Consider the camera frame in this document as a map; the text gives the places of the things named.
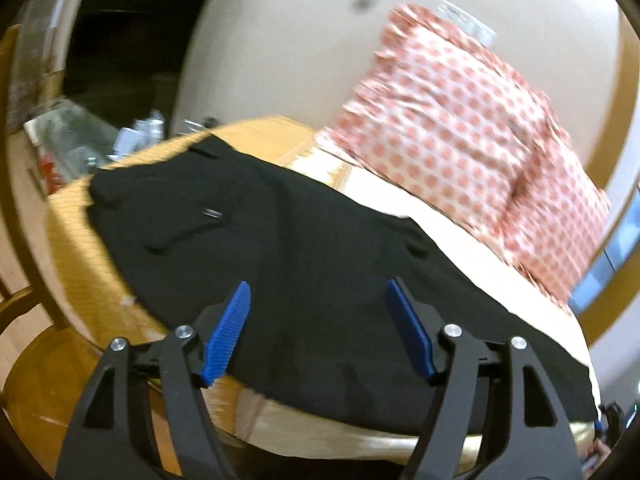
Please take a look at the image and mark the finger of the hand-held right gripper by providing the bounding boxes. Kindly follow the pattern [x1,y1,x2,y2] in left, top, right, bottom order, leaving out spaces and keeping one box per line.
[594,400,627,448]

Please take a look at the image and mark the dark window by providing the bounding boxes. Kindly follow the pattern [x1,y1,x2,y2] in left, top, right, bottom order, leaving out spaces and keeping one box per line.
[62,0,226,126]

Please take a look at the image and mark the pink dotted pillow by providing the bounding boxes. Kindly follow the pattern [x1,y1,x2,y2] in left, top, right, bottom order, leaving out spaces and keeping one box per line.
[318,3,613,314]

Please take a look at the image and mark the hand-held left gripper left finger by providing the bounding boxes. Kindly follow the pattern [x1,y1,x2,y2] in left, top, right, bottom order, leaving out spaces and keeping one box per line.
[54,280,252,480]

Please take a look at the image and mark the cluttered wooden desk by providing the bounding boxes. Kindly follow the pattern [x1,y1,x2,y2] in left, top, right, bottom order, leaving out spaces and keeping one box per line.
[20,95,221,196]

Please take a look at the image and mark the black pants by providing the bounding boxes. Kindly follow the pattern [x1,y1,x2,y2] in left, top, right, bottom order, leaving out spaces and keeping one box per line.
[85,136,600,435]

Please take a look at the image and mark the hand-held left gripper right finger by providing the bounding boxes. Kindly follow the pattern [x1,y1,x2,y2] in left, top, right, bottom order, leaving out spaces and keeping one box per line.
[384,277,584,480]

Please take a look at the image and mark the wooden chair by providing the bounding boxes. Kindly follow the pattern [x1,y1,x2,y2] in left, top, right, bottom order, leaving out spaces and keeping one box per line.
[0,280,181,480]

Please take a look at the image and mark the yellow bed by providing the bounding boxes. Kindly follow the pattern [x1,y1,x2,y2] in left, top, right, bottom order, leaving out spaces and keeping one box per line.
[46,117,601,476]

